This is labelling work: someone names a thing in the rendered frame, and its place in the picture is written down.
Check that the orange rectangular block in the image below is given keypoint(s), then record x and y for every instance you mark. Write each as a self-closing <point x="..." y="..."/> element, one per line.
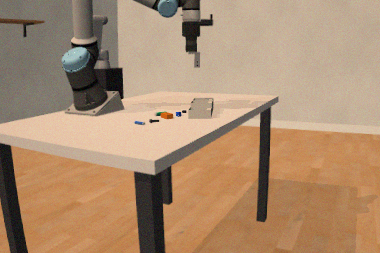
<point x="167" y="115"/>

